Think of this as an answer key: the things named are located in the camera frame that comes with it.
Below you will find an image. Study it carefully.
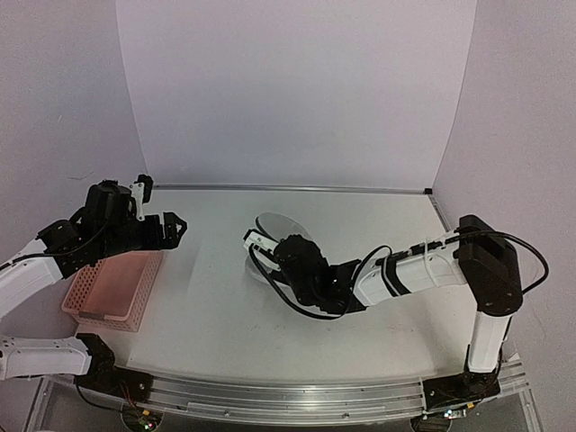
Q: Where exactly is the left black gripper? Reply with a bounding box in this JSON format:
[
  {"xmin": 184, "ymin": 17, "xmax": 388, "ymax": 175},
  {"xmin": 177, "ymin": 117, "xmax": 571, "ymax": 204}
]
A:
[{"xmin": 96, "ymin": 211, "xmax": 186, "ymax": 260}]

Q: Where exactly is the white mesh laundry bag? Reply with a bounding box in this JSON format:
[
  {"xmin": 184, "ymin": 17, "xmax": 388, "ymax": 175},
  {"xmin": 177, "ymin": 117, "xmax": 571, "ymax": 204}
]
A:
[{"xmin": 253, "ymin": 212, "xmax": 311, "ymax": 288}]

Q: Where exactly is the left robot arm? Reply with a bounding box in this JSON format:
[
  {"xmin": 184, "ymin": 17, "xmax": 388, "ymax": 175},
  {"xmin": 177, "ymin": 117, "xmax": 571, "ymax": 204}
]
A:
[{"xmin": 1, "ymin": 175, "xmax": 187, "ymax": 393}]

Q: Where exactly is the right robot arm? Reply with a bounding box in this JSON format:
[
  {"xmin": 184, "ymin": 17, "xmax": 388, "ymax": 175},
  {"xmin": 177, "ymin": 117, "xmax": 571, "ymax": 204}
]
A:
[{"xmin": 250, "ymin": 215, "xmax": 523, "ymax": 399}]

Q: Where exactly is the pink perforated plastic basket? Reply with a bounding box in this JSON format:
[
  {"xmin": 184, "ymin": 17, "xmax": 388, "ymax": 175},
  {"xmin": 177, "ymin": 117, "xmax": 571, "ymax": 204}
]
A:
[{"xmin": 61, "ymin": 251, "xmax": 163, "ymax": 332}]

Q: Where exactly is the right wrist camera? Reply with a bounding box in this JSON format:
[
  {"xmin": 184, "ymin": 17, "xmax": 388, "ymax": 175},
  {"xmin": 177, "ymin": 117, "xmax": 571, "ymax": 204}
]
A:
[{"xmin": 243, "ymin": 229, "xmax": 279, "ymax": 257}]

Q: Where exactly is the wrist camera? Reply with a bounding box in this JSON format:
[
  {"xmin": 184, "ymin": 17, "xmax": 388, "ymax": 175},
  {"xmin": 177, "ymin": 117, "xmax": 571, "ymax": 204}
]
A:
[
  {"xmin": 243, "ymin": 229, "xmax": 279, "ymax": 257},
  {"xmin": 129, "ymin": 174, "xmax": 154, "ymax": 221}
]

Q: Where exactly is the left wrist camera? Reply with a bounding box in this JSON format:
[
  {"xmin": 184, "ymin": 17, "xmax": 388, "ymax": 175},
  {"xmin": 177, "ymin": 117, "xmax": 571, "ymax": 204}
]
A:
[{"xmin": 129, "ymin": 174, "xmax": 154, "ymax": 221}]

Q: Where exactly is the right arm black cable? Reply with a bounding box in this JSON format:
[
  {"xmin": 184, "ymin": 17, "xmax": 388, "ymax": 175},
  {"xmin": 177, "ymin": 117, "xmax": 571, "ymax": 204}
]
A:
[{"xmin": 249, "ymin": 229, "xmax": 550, "ymax": 321}]

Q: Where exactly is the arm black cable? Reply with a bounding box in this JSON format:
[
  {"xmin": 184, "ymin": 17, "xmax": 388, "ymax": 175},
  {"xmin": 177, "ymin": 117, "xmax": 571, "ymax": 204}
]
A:
[
  {"xmin": 249, "ymin": 229, "xmax": 550, "ymax": 321},
  {"xmin": 0, "ymin": 251, "xmax": 59, "ymax": 271}
]

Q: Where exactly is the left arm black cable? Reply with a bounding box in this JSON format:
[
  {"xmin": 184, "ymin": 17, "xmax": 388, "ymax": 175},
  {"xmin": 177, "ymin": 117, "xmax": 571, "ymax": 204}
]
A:
[{"xmin": 0, "ymin": 251, "xmax": 59, "ymax": 271}]

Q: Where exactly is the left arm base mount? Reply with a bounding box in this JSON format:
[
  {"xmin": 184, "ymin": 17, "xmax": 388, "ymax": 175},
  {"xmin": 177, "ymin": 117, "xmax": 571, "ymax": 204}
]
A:
[{"xmin": 75, "ymin": 333, "xmax": 153, "ymax": 402}]

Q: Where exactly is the aluminium front rail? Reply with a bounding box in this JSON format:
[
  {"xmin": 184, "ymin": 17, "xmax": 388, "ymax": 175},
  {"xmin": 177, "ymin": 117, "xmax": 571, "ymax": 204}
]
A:
[{"xmin": 42, "ymin": 364, "xmax": 527, "ymax": 418}]

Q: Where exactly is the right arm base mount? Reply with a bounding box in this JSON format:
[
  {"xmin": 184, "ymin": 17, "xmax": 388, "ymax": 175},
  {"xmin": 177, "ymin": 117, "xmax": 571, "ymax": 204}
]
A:
[{"xmin": 423, "ymin": 371, "xmax": 500, "ymax": 413}]

